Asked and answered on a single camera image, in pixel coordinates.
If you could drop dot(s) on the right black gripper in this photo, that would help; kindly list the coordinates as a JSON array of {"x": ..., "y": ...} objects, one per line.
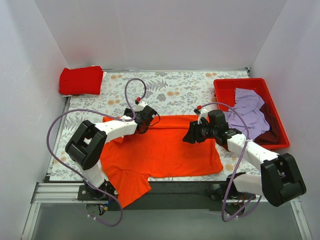
[{"x": 196, "y": 132}]

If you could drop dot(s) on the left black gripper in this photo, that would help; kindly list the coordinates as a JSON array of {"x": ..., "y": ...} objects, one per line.
[{"x": 144, "y": 122}]

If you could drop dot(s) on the orange t shirt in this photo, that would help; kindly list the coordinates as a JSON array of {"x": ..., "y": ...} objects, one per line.
[{"x": 130, "y": 161}]

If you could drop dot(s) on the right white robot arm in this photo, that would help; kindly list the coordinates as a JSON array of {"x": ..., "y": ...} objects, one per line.
[{"x": 280, "y": 179}]

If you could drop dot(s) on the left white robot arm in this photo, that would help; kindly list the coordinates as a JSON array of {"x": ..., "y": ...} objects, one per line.
[{"x": 86, "y": 144}]

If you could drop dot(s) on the floral patterned table mat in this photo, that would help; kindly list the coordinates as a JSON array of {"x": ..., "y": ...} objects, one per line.
[{"x": 168, "y": 92}]

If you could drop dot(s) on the red plastic bin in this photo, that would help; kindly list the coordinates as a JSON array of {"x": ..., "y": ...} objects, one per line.
[{"x": 225, "y": 93}]

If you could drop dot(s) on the lavender t shirt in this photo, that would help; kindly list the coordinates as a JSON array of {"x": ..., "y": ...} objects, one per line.
[{"x": 246, "y": 115}]

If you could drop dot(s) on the folded red t shirt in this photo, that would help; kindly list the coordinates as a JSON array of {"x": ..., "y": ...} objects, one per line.
[{"x": 80, "y": 81}]

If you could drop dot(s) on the dark maroon t shirt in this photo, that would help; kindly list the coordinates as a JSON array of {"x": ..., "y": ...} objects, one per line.
[{"x": 272, "y": 136}]

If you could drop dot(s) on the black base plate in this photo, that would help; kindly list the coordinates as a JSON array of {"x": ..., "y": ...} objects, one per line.
[{"x": 177, "y": 195}]

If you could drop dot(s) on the aluminium frame rail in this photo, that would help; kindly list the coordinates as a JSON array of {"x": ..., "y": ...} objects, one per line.
[{"x": 48, "y": 193}]

